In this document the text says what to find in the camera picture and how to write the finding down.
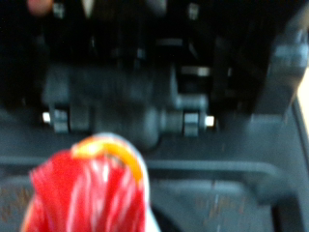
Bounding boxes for white coffee pod red lid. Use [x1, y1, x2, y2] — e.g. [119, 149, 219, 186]
[19, 131, 162, 232]

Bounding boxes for black Keurig coffee machine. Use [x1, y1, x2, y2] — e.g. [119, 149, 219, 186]
[0, 0, 309, 232]

